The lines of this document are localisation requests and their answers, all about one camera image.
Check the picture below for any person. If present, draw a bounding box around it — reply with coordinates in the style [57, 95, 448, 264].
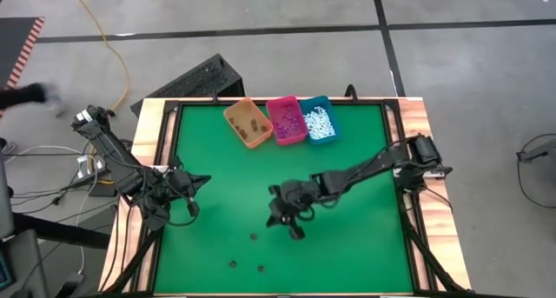
[0, 83, 69, 117]

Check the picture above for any yellow extension cable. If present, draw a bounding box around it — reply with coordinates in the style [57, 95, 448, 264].
[68, 0, 131, 113]

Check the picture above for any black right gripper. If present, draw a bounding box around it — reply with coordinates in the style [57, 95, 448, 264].
[265, 180, 322, 242]

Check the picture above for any grey equipment cabinet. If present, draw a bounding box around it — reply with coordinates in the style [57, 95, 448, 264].
[0, 145, 51, 298]

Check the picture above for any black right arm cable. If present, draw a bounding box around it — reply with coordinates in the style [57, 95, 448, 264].
[298, 205, 317, 223]

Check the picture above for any orange plastic bin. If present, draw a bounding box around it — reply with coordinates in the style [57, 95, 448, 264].
[222, 96, 275, 150]

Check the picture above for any black mat orange striped edge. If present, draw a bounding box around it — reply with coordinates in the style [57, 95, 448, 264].
[0, 16, 46, 89]

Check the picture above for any wooden table border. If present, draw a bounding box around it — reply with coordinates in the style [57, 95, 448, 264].
[98, 96, 473, 297]

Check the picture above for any black mesh computer case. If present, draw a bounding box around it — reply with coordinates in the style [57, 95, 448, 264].
[129, 53, 247, 116]

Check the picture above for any pink plastic bin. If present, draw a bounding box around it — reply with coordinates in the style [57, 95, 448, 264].
[265, 95, 308, 146]

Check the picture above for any blue plastic bin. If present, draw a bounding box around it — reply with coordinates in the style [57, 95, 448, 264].
[298, 95, 341, 145]

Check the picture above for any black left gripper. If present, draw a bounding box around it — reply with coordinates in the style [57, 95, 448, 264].
[167, 169, 213, 218]

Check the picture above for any white cable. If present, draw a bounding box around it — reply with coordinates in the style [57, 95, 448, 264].
[76, 158, 99, 275]

